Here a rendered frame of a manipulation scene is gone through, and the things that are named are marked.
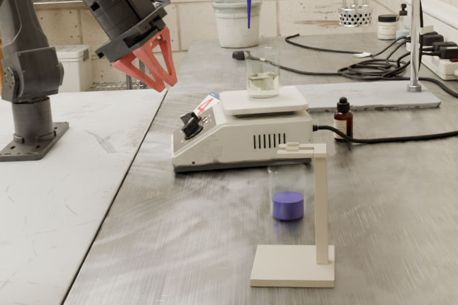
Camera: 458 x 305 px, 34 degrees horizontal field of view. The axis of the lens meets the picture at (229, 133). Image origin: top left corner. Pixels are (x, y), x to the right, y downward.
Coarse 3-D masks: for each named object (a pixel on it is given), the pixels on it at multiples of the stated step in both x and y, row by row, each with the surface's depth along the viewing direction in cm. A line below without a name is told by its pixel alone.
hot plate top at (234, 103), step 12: (228, 96) 112; (240, 96) 112; (288, 96) 110; (300, 96) 110; (228, 108) 105; (240, 108) 105; (252, 108) 105; (264, 108) 105; (276, 108) 105; (288, 108) 105; (300, 108) 105
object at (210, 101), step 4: (208, 96) 138; (204, 100) 137; (208, 100) 136; (212, 100) 135; (216, 100) 134; (200, 104) 137; (204, 104) 136; (208, 104) 135; (212, 104) 134; (216, 104) 133; (196, 108) 137; (200, 108) 136; (204, 108) 135; (196, 112) 136; (200, 112) 135
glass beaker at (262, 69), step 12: (252, 48) 111; (264, 48) 111; (276, 48) 110; (252, 60) 107; (264, 60) 106; (276, 60) 107; (252, 72) 107; (264, 72) 107; (276, 72) 108; (252, 84) 108; (264, 84) 107; (276, 84) 108; (252, 96) 108; (264, 96) 108; (276, 96) 109
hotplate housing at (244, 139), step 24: (216, 120) 108; (240, 120) 106; (264, 120) 105; (288, 120) 106; (312, 120) 106; (192, 144) 105; (216, 144) 105; (240, 144) 105; (264, 144) 106; (192, 168) 106; (216, 168) 106
